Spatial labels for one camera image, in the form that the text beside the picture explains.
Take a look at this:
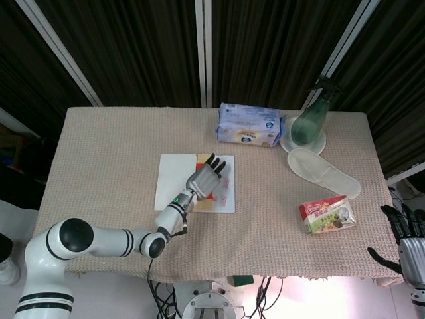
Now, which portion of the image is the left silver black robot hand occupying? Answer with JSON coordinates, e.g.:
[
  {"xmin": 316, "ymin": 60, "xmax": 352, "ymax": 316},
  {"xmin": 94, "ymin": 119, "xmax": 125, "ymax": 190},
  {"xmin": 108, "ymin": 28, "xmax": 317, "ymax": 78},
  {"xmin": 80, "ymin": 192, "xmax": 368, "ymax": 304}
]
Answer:
[{"xmin": 185, "ymin": 152, "xmax": 227, "ymax": 202}]

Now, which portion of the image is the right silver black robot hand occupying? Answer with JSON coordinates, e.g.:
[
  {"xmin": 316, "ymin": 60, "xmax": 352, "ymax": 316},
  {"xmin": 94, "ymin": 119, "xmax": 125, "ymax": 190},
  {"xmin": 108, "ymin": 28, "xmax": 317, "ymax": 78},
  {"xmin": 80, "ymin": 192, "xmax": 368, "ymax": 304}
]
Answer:
[{"xmin": 367, "ymin": 203, "xmax": 425, "ymax": 290}]

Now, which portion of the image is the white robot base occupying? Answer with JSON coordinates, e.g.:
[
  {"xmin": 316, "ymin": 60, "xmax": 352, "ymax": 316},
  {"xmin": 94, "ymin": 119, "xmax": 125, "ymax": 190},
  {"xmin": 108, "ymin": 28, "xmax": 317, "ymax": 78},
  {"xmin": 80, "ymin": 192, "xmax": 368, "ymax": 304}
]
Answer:
[{"xmin": 181, "ymin": 280, "xmax": 238, "ymax": 319}]

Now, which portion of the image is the open white notebook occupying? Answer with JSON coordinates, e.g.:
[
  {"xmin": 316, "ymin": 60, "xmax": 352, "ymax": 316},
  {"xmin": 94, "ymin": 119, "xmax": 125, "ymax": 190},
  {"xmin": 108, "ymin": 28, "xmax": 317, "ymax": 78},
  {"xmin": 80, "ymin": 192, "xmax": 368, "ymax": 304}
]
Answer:
[{"xmin": 154, "ymin": 153, "xmax": 236, "ymax": 213}]

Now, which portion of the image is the blue tissue pack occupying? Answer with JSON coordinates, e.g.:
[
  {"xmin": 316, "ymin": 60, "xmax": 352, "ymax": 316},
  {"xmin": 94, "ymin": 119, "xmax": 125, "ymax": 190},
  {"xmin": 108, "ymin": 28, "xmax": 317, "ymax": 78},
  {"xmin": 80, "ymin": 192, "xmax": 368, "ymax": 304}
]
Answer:
[{"xmin": 214, "ymin": 102, "xmax": 288, "ymax": 148}]

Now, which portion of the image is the beige waffle tablecloth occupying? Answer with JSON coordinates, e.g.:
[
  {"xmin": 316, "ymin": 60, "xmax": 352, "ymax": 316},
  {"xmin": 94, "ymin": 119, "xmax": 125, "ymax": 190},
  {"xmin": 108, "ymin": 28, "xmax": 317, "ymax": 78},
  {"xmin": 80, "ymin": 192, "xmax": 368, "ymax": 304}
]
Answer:
[{"xmin": 33, "ymin": 106, "xmax": 404, "ymax": 288}]

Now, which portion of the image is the red green snack box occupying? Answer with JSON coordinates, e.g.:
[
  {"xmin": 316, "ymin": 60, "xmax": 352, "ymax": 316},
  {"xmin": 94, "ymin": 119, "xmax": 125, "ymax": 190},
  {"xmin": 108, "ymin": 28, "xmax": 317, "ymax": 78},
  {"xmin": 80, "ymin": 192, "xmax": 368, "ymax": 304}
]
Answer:
[{"xmin": 298, "ymin": 195, "xmax": 357, "ymax": 235}]

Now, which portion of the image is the green block under table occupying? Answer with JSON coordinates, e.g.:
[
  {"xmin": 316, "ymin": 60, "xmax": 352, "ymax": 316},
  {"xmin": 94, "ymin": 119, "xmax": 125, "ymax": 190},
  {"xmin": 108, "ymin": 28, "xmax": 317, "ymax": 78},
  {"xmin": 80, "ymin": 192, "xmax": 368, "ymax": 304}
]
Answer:
[{"xmin": 232, "ymin": 275, "xmax": 255, "ymax": 288}]

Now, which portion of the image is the white disposable slipper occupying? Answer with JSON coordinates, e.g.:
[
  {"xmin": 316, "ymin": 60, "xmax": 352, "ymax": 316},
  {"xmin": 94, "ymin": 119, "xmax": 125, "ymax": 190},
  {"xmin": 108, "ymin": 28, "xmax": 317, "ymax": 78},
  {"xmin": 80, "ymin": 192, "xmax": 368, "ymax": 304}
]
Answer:
[{"xmin": 287, "ymin": 148, "xmax": 362, "ymax": 200}]

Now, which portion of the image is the green spray bottle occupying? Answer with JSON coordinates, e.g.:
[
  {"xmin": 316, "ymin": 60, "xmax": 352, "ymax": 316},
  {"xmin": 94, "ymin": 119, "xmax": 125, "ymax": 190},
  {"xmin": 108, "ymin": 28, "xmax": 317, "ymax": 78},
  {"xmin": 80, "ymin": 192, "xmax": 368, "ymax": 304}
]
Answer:
[{"xmin": 290, "ymin": 75, "xmax": 343, "ymax": 146}]

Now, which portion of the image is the white round plate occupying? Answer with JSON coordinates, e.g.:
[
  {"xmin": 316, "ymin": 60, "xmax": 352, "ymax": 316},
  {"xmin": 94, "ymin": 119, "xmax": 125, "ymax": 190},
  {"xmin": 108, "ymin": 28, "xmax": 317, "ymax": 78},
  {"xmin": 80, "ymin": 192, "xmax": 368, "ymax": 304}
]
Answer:
[{"xmin": 279, "ymin": 115, "xmax": 327, "ymax": 156}]

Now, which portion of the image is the dark pleated curtain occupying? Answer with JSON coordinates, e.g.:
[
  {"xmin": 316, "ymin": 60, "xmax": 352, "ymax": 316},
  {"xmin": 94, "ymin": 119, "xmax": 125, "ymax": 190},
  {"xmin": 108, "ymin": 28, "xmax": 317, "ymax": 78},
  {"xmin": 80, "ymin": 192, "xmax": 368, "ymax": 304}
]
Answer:
[
  {"xmin": 211, "ymin": 0, "xmax": 361, "ymax": 109},
  {"xmin": 35, "ymin": 0, "xmax": 202, "ymax": 108}
]

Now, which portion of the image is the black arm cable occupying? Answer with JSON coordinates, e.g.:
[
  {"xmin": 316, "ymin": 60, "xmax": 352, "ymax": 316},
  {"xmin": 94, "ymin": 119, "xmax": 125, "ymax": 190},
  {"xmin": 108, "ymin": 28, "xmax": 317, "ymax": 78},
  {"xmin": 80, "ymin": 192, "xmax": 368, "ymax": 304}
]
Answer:
[{"xmin": 147, "ymin": 212, "xmax": 189, "ymax": 319}]

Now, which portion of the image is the white partition post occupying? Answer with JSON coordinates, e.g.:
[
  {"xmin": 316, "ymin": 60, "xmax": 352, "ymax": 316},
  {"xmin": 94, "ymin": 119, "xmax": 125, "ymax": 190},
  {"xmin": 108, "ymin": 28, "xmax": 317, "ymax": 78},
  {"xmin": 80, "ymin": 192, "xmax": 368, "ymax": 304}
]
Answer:
[
  {"xmin": 300, "ymin": 0, "xmax": 381, "ymax": 111},
  {"xmin": 195, "ymin": 0, "xmax": 214, "ymax": 108},
  {"xmin": 15, "ymin": 0, "xmax": 104, "ymax": 107}
]

